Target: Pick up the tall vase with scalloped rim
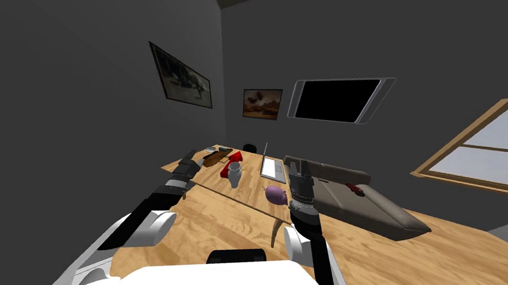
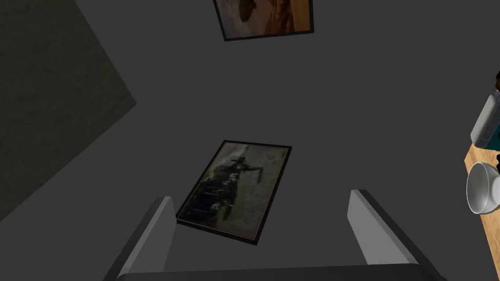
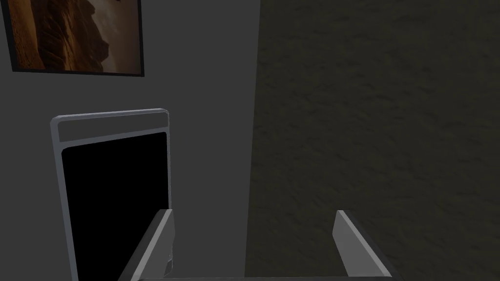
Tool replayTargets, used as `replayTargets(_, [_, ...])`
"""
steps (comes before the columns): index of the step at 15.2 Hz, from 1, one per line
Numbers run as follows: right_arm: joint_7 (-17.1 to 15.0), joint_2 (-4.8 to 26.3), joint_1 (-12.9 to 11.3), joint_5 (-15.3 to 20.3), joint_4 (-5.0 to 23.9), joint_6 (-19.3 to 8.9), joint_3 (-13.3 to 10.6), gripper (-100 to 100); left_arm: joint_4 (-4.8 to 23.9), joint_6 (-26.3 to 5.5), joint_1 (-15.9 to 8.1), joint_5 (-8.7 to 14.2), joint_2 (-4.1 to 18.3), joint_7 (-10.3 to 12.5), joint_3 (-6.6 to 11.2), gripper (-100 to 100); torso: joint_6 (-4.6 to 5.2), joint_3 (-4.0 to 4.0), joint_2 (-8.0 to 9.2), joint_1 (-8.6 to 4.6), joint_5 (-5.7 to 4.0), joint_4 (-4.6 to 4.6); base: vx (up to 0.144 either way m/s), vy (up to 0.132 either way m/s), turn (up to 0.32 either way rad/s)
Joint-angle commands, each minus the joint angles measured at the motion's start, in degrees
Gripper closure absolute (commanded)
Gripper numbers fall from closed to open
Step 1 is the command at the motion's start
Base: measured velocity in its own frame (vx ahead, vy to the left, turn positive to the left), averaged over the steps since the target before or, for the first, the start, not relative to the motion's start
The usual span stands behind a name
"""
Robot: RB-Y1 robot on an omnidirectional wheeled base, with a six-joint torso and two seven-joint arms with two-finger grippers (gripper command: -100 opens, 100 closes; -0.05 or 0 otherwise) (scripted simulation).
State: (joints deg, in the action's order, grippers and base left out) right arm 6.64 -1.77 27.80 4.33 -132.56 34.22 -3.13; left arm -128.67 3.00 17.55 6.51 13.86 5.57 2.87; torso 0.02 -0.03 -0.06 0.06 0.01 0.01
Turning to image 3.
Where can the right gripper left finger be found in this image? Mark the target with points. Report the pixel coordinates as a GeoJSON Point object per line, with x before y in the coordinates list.
{"type": "Point", "coordinates": [155, 249]}

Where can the brown landscape picture, black frame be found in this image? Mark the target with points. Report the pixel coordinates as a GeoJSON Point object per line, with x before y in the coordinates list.
{"type": "Point", "coordinates": [74, 35]}

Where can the grey-framed black window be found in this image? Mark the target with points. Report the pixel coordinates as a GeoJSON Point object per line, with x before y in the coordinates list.
{"type": "Point", "coordinates": [113, 187]}

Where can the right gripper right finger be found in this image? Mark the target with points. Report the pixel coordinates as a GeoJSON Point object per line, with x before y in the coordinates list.
{"type": "Point", "coordinates": [357, 249]}

